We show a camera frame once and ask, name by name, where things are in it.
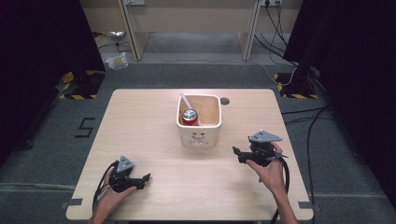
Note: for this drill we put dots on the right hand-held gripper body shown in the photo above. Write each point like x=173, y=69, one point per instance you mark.
x=261, y=152

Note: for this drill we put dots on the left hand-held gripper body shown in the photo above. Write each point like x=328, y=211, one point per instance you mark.
x=123, y=180

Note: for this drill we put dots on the white square bin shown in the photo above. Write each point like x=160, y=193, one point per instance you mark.
x=199, y=137

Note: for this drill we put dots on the red drink can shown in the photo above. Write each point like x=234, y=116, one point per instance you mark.
x=190, y=117

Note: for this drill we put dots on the person's left hand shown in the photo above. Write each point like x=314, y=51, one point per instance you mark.
x=107, y=200

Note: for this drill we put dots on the person's right hand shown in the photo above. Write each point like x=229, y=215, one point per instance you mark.
x=271, y=177

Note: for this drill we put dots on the grey tape strip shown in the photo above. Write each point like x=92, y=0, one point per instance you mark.
x=72, y=203
x=305, y=205

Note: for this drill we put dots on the stand base with striped tape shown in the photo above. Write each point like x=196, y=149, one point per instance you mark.
x=81, y=88
x=295, y=88

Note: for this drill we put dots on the crumpled clear plastic bag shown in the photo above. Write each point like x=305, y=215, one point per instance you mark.
x=117, y=61

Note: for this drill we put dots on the black curtain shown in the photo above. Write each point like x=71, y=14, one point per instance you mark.
x=355, y=77
x=37, y=62

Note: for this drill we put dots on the crumpled silver foil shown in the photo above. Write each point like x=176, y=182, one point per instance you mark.
x=116, y=35

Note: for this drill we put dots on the white wall socket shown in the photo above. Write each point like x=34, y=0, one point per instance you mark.
x=271, y=2
x=134, y=2

